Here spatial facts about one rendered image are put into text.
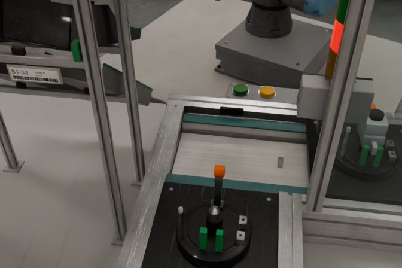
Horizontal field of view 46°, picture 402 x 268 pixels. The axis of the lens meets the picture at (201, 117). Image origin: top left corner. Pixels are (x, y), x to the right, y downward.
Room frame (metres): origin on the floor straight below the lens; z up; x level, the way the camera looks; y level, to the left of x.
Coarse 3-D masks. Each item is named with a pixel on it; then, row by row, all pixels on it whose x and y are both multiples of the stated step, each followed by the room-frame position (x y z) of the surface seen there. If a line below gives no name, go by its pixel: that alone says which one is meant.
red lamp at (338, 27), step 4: (336, 20) 0.65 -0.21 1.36; (336, 24) 0.65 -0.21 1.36; (340, 24) 0.64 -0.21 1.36; (336, 28) 0.64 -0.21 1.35; (340, 28) 0.64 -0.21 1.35; (336, 32) 0.64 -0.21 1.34; (340, 32) 0.64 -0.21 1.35; (332, 36) 0.65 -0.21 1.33; (336, 36) 0.64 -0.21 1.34; (340, 36) 0.63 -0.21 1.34; (332, 40) 0.65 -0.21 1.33; (336, 40) 0.64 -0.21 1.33; (332, 44) 0.65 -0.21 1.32; (336, 44) 0.64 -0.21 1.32; (332, 48) 0.64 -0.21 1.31; (336, 48) 0.64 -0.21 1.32; (336, 52) 0.64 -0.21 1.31
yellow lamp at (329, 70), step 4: (328, 52) 0.66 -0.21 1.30; (332, 52) 0.64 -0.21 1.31; (328, 56) 0.65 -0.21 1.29; (332, 56) 0.64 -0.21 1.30; (336, 56) 0.63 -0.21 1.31; (328, 60) 0.65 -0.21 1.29; (332, 60) 0.64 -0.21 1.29; (328, 64) 0.65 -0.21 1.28; (332, 64) 0.64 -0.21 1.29; (328, 68) 0.64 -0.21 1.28; (332, 68) 0.64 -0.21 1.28; (328, 72) 0.64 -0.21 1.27; (332, 72) 0.64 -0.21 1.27; (328, 76) 0.64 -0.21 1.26; (332, 76) 0.63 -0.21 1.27
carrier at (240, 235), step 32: (192, 192) 0.65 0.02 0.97; (224, 192) 0.65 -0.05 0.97; (256, 192) 0.65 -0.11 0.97; (160, 224) 0.57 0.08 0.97; (192, 224) 0.55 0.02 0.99; (224, 224) 0.55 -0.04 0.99; (256, 224) 0.57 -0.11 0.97; (160, 256) 0.50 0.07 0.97; (192, 256) 0.48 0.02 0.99; (224, 256) 0.48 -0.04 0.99; (256, 256) 0.50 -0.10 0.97
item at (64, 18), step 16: (16, 0) 0.71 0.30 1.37; (32, 0) 0.70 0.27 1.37; (48, 0) 0.82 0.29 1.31; (16, 16) 0.70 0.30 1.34; (32, 16) 0.69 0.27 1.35; (48, 16) 0.68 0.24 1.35; (64, 16) 0.67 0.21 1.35; (96, 16) 0.74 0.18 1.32; (112, 16) 0.79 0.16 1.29; (16, 32) 0.68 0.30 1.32; (32, 32) 0.68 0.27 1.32; (48, 32) 0.67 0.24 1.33; (64, 32) 0.66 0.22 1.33; (96, 32) 0.73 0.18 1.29; (112, 32) 0.78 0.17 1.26; (64, 48) 0.65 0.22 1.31
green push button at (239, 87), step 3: (237, 84) 1.02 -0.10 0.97; (240, 84) 1.02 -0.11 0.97; (243, 84) 1.02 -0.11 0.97; (234, 87) 1.01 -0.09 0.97; (237, 87) 1.01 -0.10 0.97; (240, 87) 1.01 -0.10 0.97; (243, 87) 1.01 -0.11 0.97; (246, 87) 1.01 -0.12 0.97; (234, 90) 1.00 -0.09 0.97; (237, 90) 0.99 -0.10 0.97; (240, 90) 0.99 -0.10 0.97; (243, 90) 0.99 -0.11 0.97; (246, 90) 1.00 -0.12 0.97; (234, 93) 0.99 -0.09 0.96; (237, 93) 0.99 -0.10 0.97; (240, 93) 0.99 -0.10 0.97; (243, 93) 0.99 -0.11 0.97
